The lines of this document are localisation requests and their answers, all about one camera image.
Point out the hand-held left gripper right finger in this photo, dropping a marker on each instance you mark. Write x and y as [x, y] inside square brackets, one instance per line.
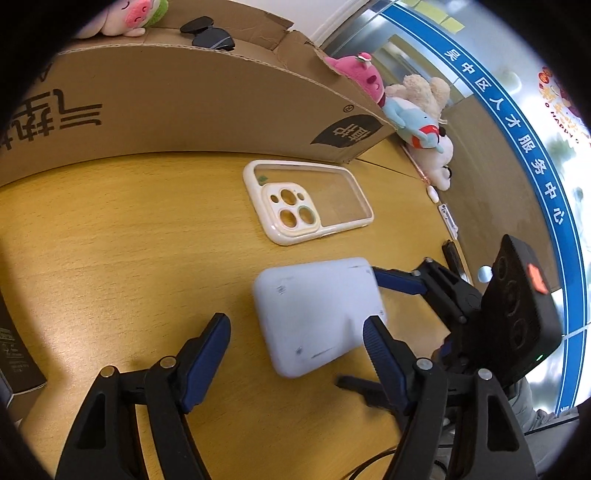
[383, 360]

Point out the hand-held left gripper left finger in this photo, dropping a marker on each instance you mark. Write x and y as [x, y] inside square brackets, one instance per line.
[205, 364]

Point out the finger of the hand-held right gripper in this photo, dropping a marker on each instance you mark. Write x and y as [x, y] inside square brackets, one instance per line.
[364, 391]
[401, 281]

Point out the white power bank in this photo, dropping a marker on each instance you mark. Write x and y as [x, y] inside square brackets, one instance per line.
[314, 314]

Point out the brown cardboard box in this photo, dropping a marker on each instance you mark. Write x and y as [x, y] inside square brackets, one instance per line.
[184, 106]

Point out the wooden desktop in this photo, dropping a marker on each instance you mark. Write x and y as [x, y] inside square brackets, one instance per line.
[115, 254]

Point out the white round object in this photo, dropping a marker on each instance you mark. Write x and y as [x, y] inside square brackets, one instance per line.
[485, 273]

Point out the black rectangular device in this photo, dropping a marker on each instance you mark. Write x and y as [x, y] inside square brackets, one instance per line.
[451, 256]

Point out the white earbuds case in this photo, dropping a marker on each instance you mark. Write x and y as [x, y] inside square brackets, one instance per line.
[432, 194]

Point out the person's grey clothing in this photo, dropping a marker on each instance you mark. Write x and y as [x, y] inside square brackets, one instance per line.
[531, 410]

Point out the pink translucent pen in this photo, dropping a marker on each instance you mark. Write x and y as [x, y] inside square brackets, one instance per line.
[418, 166]

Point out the white plush toy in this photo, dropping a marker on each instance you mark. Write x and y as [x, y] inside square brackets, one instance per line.
[441, 157]

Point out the cream clear phone case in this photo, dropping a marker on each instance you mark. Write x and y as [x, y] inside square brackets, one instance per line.
[271, 213]

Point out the blue plush toy red band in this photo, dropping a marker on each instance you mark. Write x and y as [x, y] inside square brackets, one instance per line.
[411, 122]

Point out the black printed box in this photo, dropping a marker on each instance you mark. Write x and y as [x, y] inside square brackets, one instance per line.
[14, 350]

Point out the beige rabbit plush toy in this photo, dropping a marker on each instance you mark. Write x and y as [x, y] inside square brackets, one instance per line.
[420, 90]

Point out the pink bear plush toy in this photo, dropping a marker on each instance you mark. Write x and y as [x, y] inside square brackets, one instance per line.
[364, 76]

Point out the colourful window decal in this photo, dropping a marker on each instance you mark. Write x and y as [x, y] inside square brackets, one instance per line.
[554, 92]

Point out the yellow sticky notes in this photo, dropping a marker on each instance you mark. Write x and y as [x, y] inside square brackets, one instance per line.
[450, 21]

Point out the black sunglasses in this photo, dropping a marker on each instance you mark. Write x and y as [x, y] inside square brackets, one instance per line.
[212, 37]

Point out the pink pig plush toy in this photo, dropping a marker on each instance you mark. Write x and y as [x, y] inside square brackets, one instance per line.
[134, 14]

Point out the blue lettered wall band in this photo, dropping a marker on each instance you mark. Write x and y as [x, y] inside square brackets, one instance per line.
[508, 124]

